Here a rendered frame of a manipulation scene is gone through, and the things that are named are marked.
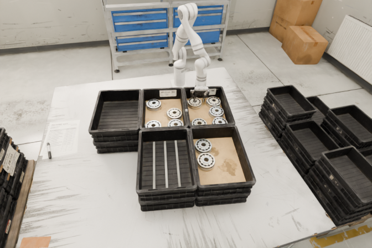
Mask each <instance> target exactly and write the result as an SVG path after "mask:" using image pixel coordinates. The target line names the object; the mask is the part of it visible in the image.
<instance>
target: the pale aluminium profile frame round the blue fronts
mask: <svg viewBox="0 0 372 248"><path fill-rule="evenodd" d="M228 1H229V2H228V4H227V6H226V10H225V11H223V13H225V20H224V24H215V25H200V26H193V27H192V30H202V29H215V28H223V34H220V37H222V39H220V37H219V43H209V44H203V47H204V48H205V47H215V49H216V50H217V51H218V52H214V53H207V54H208V56H216V55H219V58H218V61H222V55H223V49H224V43H225V36H226V29H227V25H228V19H229V12H230V5H231V0H228ZM160 2H163V0H160ZM229 3H230V4H229ZM101 4H102V9H103V13H104V18H105V23H106V28H107V33H108V38H109V42H110V47H111V53H112V57H113V63H114V66H115V70H114V72H115V73H119V72H120V71H119V70H118V67H117V66H123V65H133V64H143V63H153V62H159V61H169V62H170V64H169V65H168V66H173V64H172V63H173V60H174V59H173V58H172V49H173V47H172V41H173V37H172V32H176V31H177V30H178V28H172V16H173V14H172V0H169V14H168V17H169V28H164V29H149V30H134V31H127V32H113V30H112V24H111V20H112V18H110V12H109V11H106V5H108V3H107V0H101ZM104 7H105V11H104ZM167 32H169V37H168V47H162V48H157V49H145V50H133V51H122V52H116V51H117V49H116V46H117V43H116V41H115V39H114V37H118V36H126V35H139V34H153V33H167ZM218 46H220V48H219V47H218ZM183 47H185V49H192V46H191V45H186V46H183ZM161 51H166V52H167V54H168V57H166V58H156V59H145V60H135V61H124V62H118V61H117V57H118V56H121V55H132V54H143V53H155V52H161ZM199 57H200V55H195V54H193V55H187V57H186V59H189V58H199Z"/></svg>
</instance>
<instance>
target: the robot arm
mask: <svg viewBox="0 0 372 248"><path fill-rule="evenodd" d="M197 15H198V8H197V5H196V4H195V3H187V4H184V5H182V6H179V7H178V17H179V19H180V21H181V23H182V24H181V25H180V26H179V28H178V30H177V33H176V37H175V42H174V45H173V49H172V58H173V59H174V60H176V61H175V62H174V84H175V86H179V87H181V86H184V85H185V65H186V57H187V52H186V49H185V47H183V46H184V45H185V44H186V43H187V42H188V40H190V43H191V46H192V49H193V52H194V54H195V55H200V57H201V58H199V59H197V60H196V61H195V70H196V73H197V75H196V80H195V89H194V90H192V89H191V90H190V93H191V97H192V98H194V102H195V100H196V97H197V96H198V95H202V96H203V102H204V101H205V98H208V96H209V93H210V91H209V90H208V87H206V76H207V71H206V70H204V68H206V67H208V66H209V65H210V58H209V56H208V54H207V53H206V51H205V49H204V47H203V43H202V40H201V38H200V36H198V35H197V33H196V32H195V31H194V30H192V27H193V24H194V22H195V20H196V18H197ZM193 92H195V95H193ZM205 92H206V95H204V93H205Z"/></svg>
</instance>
